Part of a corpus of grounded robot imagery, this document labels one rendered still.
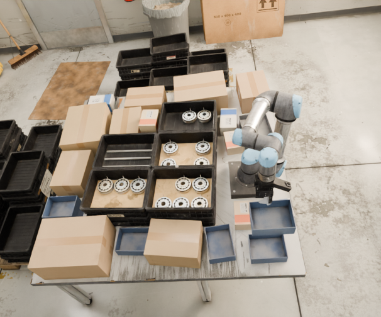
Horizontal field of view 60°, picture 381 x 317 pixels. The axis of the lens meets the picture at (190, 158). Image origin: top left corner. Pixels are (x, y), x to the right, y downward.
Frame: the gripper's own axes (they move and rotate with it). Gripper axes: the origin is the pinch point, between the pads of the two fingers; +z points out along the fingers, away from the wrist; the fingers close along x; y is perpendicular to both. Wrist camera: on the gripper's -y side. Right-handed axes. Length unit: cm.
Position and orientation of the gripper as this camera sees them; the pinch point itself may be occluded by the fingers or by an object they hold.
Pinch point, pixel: (269, 202)
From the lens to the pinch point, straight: 167.8
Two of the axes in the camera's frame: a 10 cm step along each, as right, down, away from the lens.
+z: 1.2, 6.8, 7.3
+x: -0.4, 7.4, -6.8
